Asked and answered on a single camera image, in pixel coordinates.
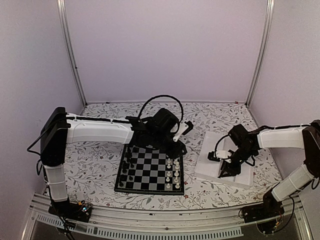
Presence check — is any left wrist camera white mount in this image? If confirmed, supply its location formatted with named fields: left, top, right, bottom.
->
left=172, top=120, right=194, bottom=142

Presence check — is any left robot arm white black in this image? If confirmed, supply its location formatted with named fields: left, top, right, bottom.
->
left=27, top=107, right=194, bottom=217

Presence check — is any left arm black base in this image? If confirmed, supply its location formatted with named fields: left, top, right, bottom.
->
left=48, top=199, right=93, bottom=223

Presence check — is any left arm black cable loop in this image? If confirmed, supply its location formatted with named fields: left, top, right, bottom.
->
left=137, top=94, right=184, bottom=123

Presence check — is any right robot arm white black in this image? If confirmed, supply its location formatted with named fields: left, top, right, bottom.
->
left=212, top=119, right=320, bottom=218

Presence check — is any white chess pieces row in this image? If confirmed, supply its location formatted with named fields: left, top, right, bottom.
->
left=165, top=158, right=182, bottom=191

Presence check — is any right aluminium frame post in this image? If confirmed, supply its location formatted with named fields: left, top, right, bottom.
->
left=245, top=0, right=275, bottom=108

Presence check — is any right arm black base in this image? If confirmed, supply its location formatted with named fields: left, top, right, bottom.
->
left=238, top=200, right=285, bottom=235

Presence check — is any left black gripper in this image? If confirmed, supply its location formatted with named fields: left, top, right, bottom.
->
left=151, top=131, right=188, bottom=160

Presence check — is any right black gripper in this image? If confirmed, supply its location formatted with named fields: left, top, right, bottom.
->
left=220, top=146, right=256, bottom=178

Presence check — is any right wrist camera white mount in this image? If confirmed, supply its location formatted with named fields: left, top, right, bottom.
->
left=207, top=150, right=232, bottom=163

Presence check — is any black and grey chessboard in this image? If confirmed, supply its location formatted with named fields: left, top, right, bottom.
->
left=114, top=144, right=185, bottom=196

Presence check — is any aluminium frame post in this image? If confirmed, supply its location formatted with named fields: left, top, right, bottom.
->
left=245, top=0, right=275, bottom=108
left=56, top=0, right=88, bottom=107

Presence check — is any floral patterned table mat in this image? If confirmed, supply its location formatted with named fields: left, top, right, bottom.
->
left=64, top=101, right=282, bottom=211

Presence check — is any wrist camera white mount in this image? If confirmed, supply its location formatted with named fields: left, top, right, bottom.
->
left=172, top=120, right=194, bottom=142
left=207, top=150, right=232, bottom=163

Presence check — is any front aluminium rail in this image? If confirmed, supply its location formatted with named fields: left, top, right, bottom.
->
left=22, top=195, right=314, bottom=240

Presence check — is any white plastic divided tray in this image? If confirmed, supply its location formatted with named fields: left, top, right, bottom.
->
left=194, top=130, right=255, bottom=189

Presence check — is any left aluminium frame post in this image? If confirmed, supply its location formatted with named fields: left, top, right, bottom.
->
left=56, top=0, right=88, bottom=107

